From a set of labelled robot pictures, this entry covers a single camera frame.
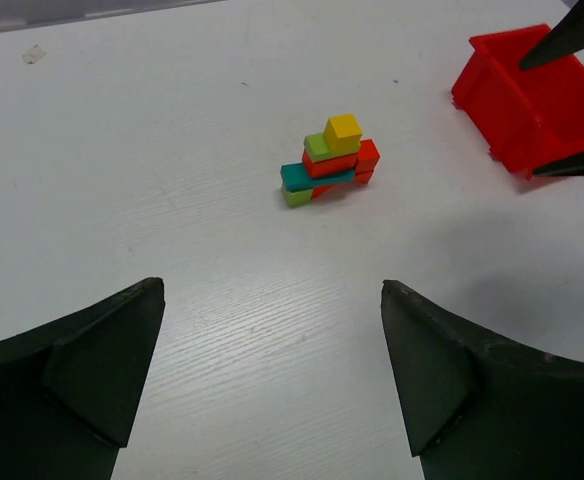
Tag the light green block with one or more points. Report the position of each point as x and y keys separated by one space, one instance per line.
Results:
x=316 y=147

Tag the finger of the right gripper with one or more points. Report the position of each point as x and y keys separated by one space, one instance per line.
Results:
x=565 y=39
x=572 y=165

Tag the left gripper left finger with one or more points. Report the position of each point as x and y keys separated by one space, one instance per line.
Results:
x=70 y=389

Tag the yellow cube wood block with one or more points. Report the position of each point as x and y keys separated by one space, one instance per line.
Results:
x=342 y=134

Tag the red arch wood block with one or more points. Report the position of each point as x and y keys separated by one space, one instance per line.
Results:
x=336 y=192

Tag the green cube wood block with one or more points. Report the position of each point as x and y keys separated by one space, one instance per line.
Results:
x=294 y=199

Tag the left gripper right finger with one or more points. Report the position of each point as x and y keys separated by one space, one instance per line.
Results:
x=477 y=405

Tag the small red cube block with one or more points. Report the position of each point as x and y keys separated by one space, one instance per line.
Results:
x=367 y=157

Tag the white tape scrap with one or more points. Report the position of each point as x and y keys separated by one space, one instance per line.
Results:
x=33 y=55

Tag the red plastic bin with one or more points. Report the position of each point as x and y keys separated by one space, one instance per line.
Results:
x=528 y=118

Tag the teal long wood block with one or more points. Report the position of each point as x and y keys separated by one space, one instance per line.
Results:
x=295 y=177

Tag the red rectangular wood block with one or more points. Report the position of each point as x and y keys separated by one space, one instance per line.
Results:
x=328 y=167

